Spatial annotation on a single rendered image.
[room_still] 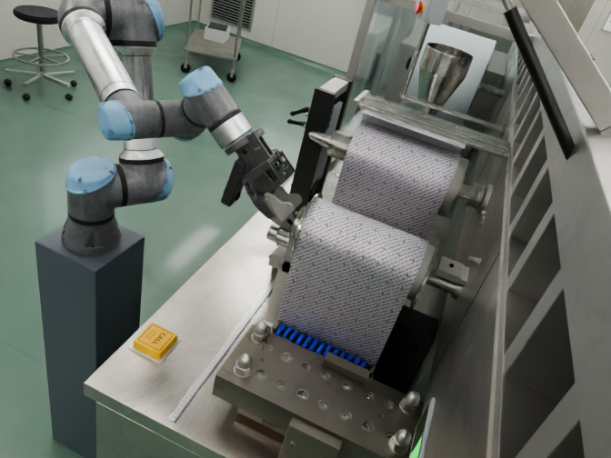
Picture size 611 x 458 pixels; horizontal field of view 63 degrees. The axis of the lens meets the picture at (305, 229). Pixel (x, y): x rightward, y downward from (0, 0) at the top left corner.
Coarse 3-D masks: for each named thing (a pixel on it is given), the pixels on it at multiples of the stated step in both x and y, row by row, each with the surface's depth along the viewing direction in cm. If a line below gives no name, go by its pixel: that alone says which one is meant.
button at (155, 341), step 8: (152, 328) 114; (160, 328) 114; (144, 336) 111; (152, 336) 112; (160, 336) 112; (168, 336) 113; (176, 336) 114; (136, 344) 110; (144, 344) 110; (152, 344) 110; (160, 344) 111; (168, 344) 111; (144, 352) 110; (152, 352) 109; (160, 352) 109
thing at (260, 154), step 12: (252, 132) 99; (264, 132) 99; (240, 144) 97; (252, 144) 97; (264, 144) 98; (240, 156) 100; (252, 156) 99; (264, 156) 98; (276, 156) 100; (252, 168) 100; (264, 168) 97; (276, 168) 98; (288, 168) 100; (252, 180) 99; (264, 180) 99; (276, 180) 97; (264, 192) 101
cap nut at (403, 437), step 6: (402, 432) 88; (408, 432) 88; (396, 438) 89; (402, 438) 88; (408, 438) 88; (390, 444) 90; (396, 444) 89; (402, 444) 88; (408, 444) 89; (396, 450) 89; (402, 450) 89
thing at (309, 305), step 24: (288, 288) 104; (312, 288) 102; (336, 288) 100; (288, 312) 107; (312, 312) 105; (336, 312) 103; (360, 312) 100; (384, 312) 98; (336, 336) 106; (360, 336) 103; (384, 336) 101
